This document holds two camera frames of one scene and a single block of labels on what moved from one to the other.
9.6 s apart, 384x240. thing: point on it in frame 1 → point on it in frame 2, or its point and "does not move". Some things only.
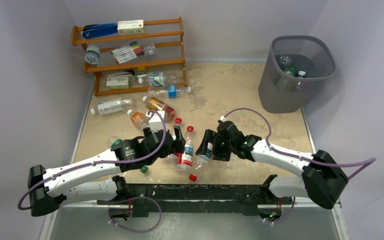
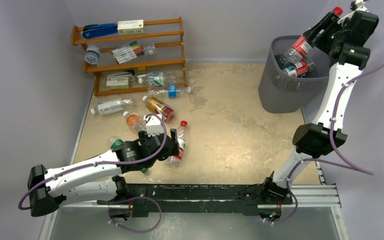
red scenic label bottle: (201, 160) → (298, 70)
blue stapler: (94, 30) does not move
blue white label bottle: (159, 79) does not move
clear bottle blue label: (171, 91) does not move
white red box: (131, 27) does not move
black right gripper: (216, 145) → (320, 33)
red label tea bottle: (154, 103) does not move
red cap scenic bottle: (185, 160) → (301, 46)
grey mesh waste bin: (314, 54) does not move
